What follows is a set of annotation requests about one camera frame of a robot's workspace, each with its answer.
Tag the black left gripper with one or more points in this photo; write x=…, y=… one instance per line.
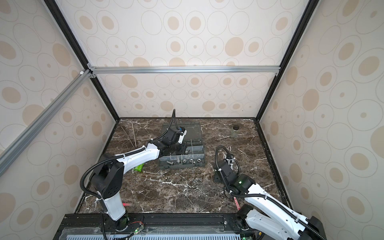
x=184, y=147

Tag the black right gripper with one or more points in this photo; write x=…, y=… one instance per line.
x=216, y=179

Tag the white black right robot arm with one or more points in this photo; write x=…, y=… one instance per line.
x=263, y=212

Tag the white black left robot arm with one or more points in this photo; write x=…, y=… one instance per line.
x=104, y=179

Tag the clear plastic organizer box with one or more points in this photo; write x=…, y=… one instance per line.
x=191, y=154

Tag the green plastic object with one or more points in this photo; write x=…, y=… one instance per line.
x=139, y=168

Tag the small glass jar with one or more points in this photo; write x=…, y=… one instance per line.
x=235, y=131

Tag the horizontal aluminium rail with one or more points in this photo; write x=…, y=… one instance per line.
x=186, y=70

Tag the black base frame rail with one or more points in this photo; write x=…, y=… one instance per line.
x=156, y=227

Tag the diagonal aluminium rail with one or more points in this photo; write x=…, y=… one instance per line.
x=25, y=138

